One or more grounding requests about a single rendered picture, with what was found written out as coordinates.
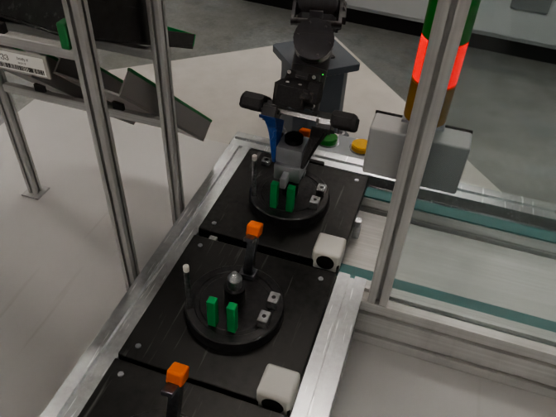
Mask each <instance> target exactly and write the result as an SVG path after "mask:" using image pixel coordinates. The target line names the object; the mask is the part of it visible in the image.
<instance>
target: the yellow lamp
mask: <svg viewBox="0 0 556 417"><path fill-rule="evenodd" d="M417 88H418V82H416V81H415V79H414V78H413V75H412V77H411V81H410V88H409V92H408V95H407V99H406V103H405V110H404V115H405V118H406V119H407V120H408V121H409V120H410V115H411V112H412V108H413V105H414V101H415V95H416V91H417Z"/></svg>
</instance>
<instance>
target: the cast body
mask: <svg viewBox="0 0 556 417"><path fill-rule="evenodd" d="M308 140H309V137H304V136H303V134H301V133H300V132H297V131H290V132H285V133H284V135H283V136H282V138H281V139H280V142H279V143H278V145H277V147H276V163H275V164H274V178H276V179H279V180H280V188H281V189H285V188H286V186H287V185H288V183H289V182H293V183H296V184H298V183H299V182H300V180H301V178H302V175H303V173H304V171H305V169H306V167H307V165H308V164H309V161H308V163H307V165H306V166H305V168H304V169H300V167H301V161H302V158H303V155H304V151H305V148H306V146H307V143H308Z"/></svg>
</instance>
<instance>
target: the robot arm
mask: <svg viewBox="0 0 556 417"><path fill-rule="evenodd" d="M296 15H298V16H297V17H296ZM346 15H347V3H346V1H345V0H293V6H292V12H291V18H290V24H291V25H296V26H297V27H296V29H295V33H294V36H293V40H294V46H295V54H294V58H293V62H292V66H291V69H288V70H287V73H286V76H285V78H284V79H280V80H278V81H276V82H275V86H274V93H273V99H271V98H270V97H268V96H266V95H264V94H261V93H253V92H250V91H245V92H244V93H243V94H242V96H241V98H240V102H239V105H240V107H241V108H245V109H249V110H252V111H256V112H260V113H261V114H259V117H261V118H262V120H264V121H265V122H266V125H267V129H268V132H269V137H270V144H271V159H272V162H276V147H277V145H278V143H279V142H280V139H281V134H282V129H283V125H284V120H282V119H280V116H281V115H282V114H285V115H289V116H293V117H300V118H303V119H308V120H312V121H315V123H316V127H315V126H312V127H311V131H310V136H309V140H308V143H307V146H306V148H305V151H304V155H303V158H302V161H301V167H300V169H304V168H305V166H306V165H307V163H308V161H309V159H310V158H311V156H312V155H313V154H314V152H315V150H316V148H317V147H318V145H319V144H320V143H321V142H322V140H323V139H324V138H325V137H326V136H327V135H331V134H334V128H337V129H338V130H343V131H346V132H356V131H357V129H358V125H359V121H360V120H359V118H358V116H357V115H356V114H354V113H347V112H343V111H339V110H334V111H333V112H332V113H326V112H322V111H319V106H320V102H321V99H322V95H323V91H324V84H325V80H326V76H327V73H328V66H329V62H330V59H334V58H335V55H334V54H333V53H332V51H333V44H334V32H335V33H338V31H339V30H341V28H342V25H345V23H346ZM288 107H291V108H292V109H290V108H288ZM305 108H306V109H310V111H313V112H312V113H306V112H304V109H305ZM294 109H295V110H294Z"/></svg>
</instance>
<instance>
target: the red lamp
mask: <svg viewBox="0 0 556 417"><path fill-rule="evenodd" d="M428 42H429V40H427V39H426V38H425V37H424V36H423V34H422V33H421V37H420V41H419V48H418V51H417V56H416V59H415V66H414V69H413V74H412V75H413V78H414V79H415V81H416V82H419V77H420V74H421V70H422V66H423V63H424V57H425V52H426V49H427V45H428Z"/></svg>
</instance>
